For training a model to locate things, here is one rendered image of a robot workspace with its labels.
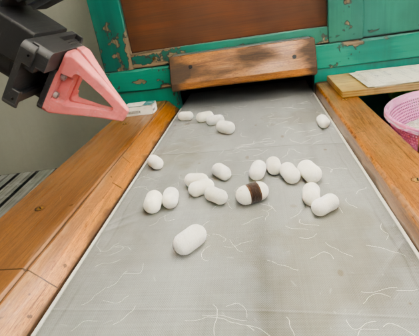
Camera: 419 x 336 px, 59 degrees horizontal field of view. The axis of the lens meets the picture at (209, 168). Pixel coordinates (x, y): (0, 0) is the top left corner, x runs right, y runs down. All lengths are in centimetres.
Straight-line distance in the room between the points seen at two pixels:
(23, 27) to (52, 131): 153
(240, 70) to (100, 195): 43
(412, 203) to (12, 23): 39
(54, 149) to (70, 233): 154
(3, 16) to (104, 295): 26
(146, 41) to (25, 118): 116
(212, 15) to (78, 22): 99
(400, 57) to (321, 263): 62
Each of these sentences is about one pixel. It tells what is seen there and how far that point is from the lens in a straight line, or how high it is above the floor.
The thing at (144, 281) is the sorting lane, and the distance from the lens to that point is 34.
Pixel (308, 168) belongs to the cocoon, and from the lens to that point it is 44.
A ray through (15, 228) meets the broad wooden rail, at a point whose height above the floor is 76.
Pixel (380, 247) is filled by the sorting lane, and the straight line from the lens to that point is 35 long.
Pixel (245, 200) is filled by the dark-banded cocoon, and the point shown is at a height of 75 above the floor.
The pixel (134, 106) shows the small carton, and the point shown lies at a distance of 76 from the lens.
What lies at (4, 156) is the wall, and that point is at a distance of 206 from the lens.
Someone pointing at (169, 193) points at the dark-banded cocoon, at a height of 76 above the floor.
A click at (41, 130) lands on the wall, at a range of 192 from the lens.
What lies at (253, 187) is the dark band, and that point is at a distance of 40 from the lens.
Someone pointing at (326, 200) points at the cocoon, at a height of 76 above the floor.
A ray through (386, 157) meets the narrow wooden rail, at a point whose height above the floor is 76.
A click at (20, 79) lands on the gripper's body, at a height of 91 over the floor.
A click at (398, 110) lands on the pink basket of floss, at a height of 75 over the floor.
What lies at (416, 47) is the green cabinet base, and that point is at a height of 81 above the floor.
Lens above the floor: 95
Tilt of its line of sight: 23 degrees down
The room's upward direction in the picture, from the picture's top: 9 degrees counter-clockwise
